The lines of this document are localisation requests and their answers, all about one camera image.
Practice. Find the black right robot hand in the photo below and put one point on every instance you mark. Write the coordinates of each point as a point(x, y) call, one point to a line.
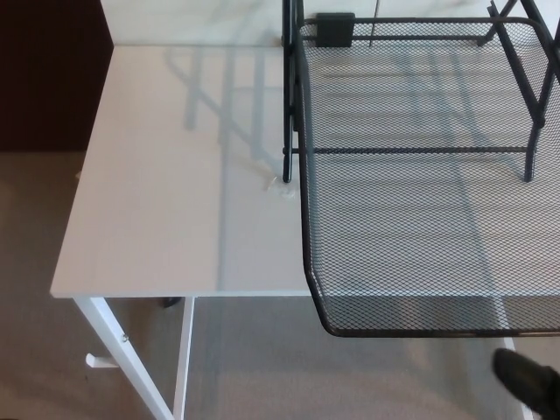
point(534, 385)

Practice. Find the black mesh file tray layer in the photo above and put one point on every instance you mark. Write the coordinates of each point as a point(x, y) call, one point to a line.
point(394, 240)

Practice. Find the clear tape piece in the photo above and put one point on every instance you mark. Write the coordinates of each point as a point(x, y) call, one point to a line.
point(280, 188)

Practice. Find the small black floor object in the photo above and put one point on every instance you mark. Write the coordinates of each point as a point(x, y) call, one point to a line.
point(170, 302)

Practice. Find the thin black rod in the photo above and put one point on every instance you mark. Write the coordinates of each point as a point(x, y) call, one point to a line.
point(374, 22)

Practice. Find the black rectangular block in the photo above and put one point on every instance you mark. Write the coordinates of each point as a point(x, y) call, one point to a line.
point(334, 30)

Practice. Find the white table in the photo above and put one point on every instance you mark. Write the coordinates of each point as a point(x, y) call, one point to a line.
point(153, 197)

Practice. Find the white hook peg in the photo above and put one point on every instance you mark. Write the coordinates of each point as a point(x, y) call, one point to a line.
point(98, 361)

